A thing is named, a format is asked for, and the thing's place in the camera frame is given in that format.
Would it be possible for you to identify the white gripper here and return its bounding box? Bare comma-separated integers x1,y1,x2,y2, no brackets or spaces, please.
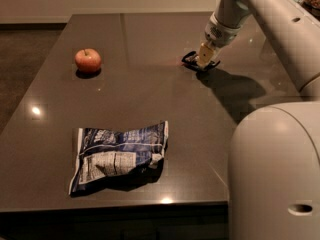
197,13,241,68

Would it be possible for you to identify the black rxbar chocolate bar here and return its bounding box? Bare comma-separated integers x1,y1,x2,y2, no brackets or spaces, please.
181,51,220,72

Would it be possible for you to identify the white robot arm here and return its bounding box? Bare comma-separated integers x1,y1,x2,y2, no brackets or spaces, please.
199,0,320,240

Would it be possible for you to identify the red apple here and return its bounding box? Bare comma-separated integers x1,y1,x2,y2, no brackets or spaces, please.
74,48,102,74

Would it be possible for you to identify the blue white chip bag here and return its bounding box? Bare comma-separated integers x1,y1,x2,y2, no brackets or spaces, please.
69,121,169,196

